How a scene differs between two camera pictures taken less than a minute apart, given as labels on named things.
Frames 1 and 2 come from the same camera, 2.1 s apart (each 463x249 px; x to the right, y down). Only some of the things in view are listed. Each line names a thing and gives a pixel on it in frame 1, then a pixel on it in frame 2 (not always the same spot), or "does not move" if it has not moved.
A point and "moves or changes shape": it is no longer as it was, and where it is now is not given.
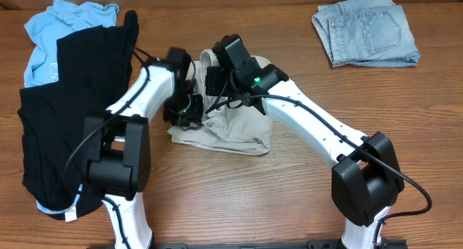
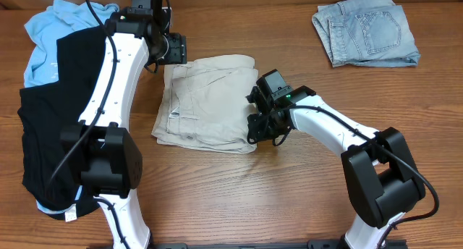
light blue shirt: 41,61 does not move
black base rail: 333,244 does not move
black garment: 94,69 does not move
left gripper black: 184,115 to 177,48
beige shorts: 224,126 moves or changes shape
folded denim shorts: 370,30 does not move
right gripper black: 218,89 to 260,134
